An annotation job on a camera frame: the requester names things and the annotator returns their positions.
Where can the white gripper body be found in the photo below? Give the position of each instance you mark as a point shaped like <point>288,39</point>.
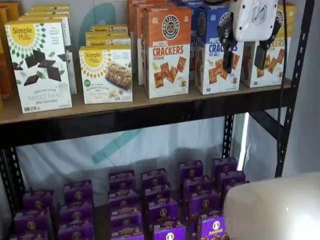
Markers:
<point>252,20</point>

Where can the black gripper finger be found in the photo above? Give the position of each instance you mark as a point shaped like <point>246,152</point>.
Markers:
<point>228,50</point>
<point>261,56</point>

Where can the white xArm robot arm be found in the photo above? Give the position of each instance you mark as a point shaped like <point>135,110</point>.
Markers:
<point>275,207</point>

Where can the yellow honey mustard crackers box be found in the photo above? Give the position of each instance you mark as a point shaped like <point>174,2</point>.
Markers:
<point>275,65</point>

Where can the blue sea salt crackers box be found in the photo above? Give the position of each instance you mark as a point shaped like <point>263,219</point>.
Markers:
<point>185,2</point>
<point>192,50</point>
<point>212,75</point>

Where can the orange cheddar pretzel crackers box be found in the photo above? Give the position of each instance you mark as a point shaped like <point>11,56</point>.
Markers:
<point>140,50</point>
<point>131,25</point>
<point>167,50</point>

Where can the wooden shelf board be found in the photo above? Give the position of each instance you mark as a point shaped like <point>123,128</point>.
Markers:
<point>140,103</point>

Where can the purple Annie's snack box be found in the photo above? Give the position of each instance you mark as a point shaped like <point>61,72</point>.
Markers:
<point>127,230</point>
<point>235,188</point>
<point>123,198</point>
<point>38,201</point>
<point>76,212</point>
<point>157,192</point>
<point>122,180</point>
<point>198,185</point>
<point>125,213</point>
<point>169,231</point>
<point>212,229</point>
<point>162,210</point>
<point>76,231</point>
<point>205,203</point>
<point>78,191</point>
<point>28,235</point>
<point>232,178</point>
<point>190,169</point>
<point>154,177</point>
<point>32,220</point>
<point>225,166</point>

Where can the almond flour bars box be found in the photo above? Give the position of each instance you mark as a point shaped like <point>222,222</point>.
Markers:
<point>108,28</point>
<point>107,41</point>
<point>105,75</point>

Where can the black metal shelf rack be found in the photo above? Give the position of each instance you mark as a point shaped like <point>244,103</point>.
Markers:
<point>125,122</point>
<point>75,155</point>

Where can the Sweet Thins mint chocolate box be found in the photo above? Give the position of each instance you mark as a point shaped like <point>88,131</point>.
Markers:
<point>37,75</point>
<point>72,75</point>
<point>48,9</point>
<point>47,13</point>

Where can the orange snack box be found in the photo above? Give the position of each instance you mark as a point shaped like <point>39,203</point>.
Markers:
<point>5,55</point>
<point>11,10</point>

